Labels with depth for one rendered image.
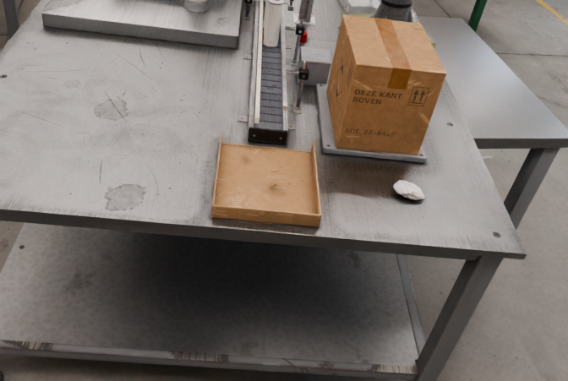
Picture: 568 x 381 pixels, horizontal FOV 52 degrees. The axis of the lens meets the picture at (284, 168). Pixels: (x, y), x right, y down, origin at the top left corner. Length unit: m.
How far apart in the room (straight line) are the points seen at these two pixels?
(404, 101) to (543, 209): 1.75
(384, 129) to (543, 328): 1.30
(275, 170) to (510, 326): 1.35
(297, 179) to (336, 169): 0.13
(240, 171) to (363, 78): 0.40
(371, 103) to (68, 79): 0.92
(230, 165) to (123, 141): 0.30
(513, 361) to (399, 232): 1.11
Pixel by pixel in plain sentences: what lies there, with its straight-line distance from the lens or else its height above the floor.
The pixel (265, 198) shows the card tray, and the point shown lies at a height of 0.83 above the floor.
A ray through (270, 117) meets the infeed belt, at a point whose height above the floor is 0.88.
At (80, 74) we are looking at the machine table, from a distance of 1.91.
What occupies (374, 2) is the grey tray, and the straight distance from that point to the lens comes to 2.70.
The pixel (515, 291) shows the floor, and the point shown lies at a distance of 2.70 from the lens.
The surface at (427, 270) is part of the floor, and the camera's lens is 2.59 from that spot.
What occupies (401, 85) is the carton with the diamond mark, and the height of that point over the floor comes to 1.07.
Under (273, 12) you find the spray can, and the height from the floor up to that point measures 1.01.
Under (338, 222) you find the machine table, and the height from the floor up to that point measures 0.83.
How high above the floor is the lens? 1.79
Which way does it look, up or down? 38 degrees down
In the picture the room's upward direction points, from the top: 10 degrees clockwise
